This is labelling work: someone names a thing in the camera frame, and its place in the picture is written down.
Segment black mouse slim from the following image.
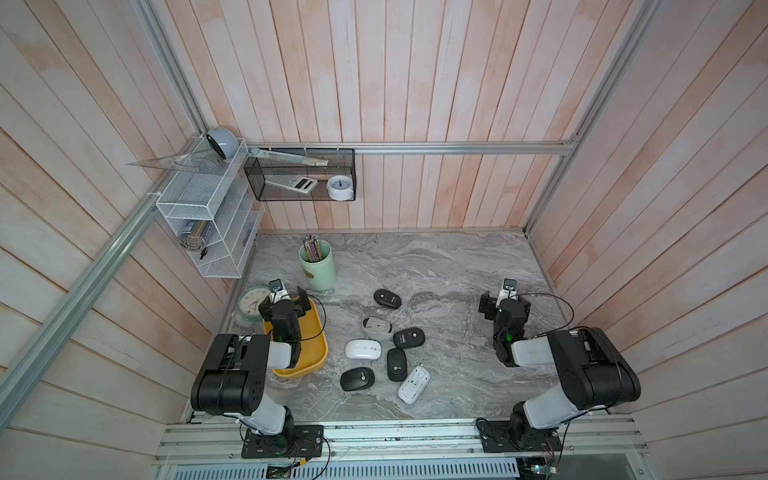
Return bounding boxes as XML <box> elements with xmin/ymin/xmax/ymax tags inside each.
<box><xmin>386</xmin><ymin>348</ymin><xmax>408</xmax><ymax>383</ymax></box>

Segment black mesh wall basket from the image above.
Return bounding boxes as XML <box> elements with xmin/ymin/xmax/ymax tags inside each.
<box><xmin>244</xmin><ymin>147</ymin><xmax>357</xmax><ymax>202</ymax></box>

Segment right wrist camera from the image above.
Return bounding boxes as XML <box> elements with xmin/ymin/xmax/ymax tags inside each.
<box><xmin>496</xmin><ymin>278</ymin><xmax>519</xmax><ymax>307</ymax></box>

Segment yellow plastic storage box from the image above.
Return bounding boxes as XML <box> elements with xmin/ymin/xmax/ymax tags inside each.
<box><xmin>273</xmin><ymin>295</ymin><xmax>329</xmax><ymax>380</ymax></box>

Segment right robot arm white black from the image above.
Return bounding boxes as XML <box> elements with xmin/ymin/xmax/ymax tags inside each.
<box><xmin>475</xmin><ymin>288</ymin><xmax>641</xmax><ymax>453</ymax></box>

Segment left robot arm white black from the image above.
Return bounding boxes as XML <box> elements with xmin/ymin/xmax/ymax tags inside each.
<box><xmin>190</xmin><ymin>279</ymin><xmax>311</xmax><ymax>442</ymax></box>

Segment white tape roll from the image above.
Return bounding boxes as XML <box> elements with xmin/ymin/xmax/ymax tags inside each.
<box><xmin>326</xmin><ymin>175</ymin><xmax>355</xmax><ymax>202</ymax></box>

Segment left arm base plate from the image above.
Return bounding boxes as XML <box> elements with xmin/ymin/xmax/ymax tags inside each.
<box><xmin>241</xmin><ymin>425</ymin><xmax>324</xmax><ymax>459</ymax></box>

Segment transparent triangle ruler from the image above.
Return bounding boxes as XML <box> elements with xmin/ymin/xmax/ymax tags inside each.
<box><xmin>129</xmin><ymin>149</ymin><xmax>228</xmax><ymax>175</ymax></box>

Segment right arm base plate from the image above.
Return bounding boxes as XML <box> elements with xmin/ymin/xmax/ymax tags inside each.
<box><xmin>475</xmin><ymin>417</ymin><xmax>562</xmax><ymax>453</ymax></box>

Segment rolled items in shelf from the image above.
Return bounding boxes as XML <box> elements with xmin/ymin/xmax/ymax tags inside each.
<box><xmin>178</xmin><ymin>220</ymin><xmax>213</xmax><ymax>252</ymax></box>

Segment coloured pencils bundle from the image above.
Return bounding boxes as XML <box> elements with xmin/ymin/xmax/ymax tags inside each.
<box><xmin>303</xmin><ymin>234</ymin><xmax>323</xmax><ymax>263</ymax></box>

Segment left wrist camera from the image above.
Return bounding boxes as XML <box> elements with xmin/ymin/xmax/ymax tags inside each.
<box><xmin>268</xmin><ymin>279</ymin><xmax>290</xmax><ymax>303</ymax></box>

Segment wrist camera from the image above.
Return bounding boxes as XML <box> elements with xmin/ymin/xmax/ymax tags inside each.
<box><xmin>496</xmin><ymin>278</ymin><xmax>519</xmax><ymax>307</ymax></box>
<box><xmin>268</xmin><ymin>279</ymin><xmax>290</xmax><ymax>303</ymax></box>

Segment transparent straight ruler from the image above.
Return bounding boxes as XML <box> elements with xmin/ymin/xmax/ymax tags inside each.
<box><xmin>248</xmin><ymin>148</ymin><xmax>328</xmax><ymax>167</ymax></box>

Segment white vented cable duct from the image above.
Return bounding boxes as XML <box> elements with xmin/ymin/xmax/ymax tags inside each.
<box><xmin>169</xmin><ymin>458</ymin><xmax>521</xmax><ymax>479</ymax></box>

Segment white calculator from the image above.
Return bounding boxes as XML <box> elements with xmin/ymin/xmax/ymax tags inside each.
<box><xmin>265</xmin><ymin>175</ymin><xmax>318</xmax><ymax>195</ymax></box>

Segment white wire wall shelf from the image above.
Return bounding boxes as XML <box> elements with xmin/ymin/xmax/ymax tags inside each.
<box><xmin>156</xmin><ymin>137</ymin><xmax>264</xmax><ymax>279</ymax></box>

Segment green pen holder cup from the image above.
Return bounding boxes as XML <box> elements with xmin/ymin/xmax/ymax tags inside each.
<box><xmin>299</xmin><ymin>239</ymin><xmax>337</xmax><ymax>291</ymax></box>

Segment aluminium front rail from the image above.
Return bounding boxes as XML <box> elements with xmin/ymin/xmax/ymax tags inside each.
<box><xmin>153</xmin><ymin>414</ymin><xmax>649</xmax><ymax>465</ymax></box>

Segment white mouse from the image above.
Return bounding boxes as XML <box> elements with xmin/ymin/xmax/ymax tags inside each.
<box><xmin>397</xmin><ymin>366</ymin><xmax>431</xmax><ymax>405</ymax></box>
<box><xmin>344</xmin><ymin>339</ymin><xmax>382</xmax><ymax>360</ymax></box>

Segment grey mouse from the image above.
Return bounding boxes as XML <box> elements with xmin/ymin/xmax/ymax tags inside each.
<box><xmin>361</xmin><ymin>317</ymin><xmax>394</xmax><ymax>341</ymax></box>

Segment green round alarm clock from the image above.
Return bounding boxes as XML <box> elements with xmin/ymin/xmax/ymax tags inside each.
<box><xmin>237</xmin><ymin>285</ymin><xmax>271</xmax><ymax>323</ymax></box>

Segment black mouse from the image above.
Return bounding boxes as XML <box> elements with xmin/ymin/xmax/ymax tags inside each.
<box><xmin>393</xmin><ymin>327</ymin><xmax>426</xmax><ymax>350</ymax></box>
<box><xmin>340</xmin><ymin>367</ymin><xmax>375</xmax><ymax>392</ymax></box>
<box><xmin>373</xmin><ymin>289</ymin><xmax>402</xmax><ymax>310</ymax></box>

